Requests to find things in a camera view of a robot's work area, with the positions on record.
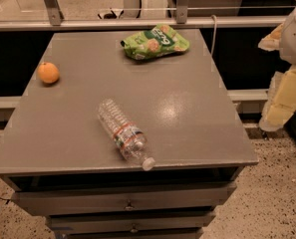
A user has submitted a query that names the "grey metal railing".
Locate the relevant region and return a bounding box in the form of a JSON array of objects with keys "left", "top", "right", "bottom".
[{"left": 0, "top": 0, "right": 296, "bottom": 31}]

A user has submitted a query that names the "green rice chip bag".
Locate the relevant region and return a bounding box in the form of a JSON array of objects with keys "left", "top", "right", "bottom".
[{"left": 121, "top": 24, "right": 189, "bottom": 61}]

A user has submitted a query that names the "middle grey drawer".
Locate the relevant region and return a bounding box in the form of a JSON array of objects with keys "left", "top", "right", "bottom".
[{"left": 50, "top": 211, "right": 215, "bottom": 234}]

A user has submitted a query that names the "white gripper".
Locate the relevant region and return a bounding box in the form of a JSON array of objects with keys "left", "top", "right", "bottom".
[{"left": 258, "top": 7, "right": 296, "bottom": 131}]

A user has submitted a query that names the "grey drawer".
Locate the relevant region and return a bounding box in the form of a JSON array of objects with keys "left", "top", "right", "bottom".
[
  {"left": 50, "top": 211, "right": 215, "bottom": 234},
  {"left": 12, "top": 182, "right": 236, "bottom": 216}
]

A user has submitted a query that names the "grey drawer cabinet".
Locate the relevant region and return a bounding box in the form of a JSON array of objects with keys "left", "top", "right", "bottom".
[{"left": 0, "top": 30, "right": 258, "bottom": 239}]

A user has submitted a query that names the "top grey drawer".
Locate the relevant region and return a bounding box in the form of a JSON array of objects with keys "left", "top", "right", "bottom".
[{"left": 12, "top": 182, "right": 236, "bottom": 216}]

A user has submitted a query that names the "white cable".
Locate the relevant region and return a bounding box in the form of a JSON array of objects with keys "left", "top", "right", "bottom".
[{"left": 210, "top": 14, "right": 219, "bottom": 58}]

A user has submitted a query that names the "orange fruit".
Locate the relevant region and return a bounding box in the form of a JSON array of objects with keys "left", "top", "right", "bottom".
[{"left": 37, "top": 62, "right": 60, "bottom": 84}]

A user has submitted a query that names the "clear plastic water bottle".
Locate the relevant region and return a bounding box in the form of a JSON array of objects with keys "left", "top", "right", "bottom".
[{"left": 98, "top": 99, "right": 155, "bottom": 171}]

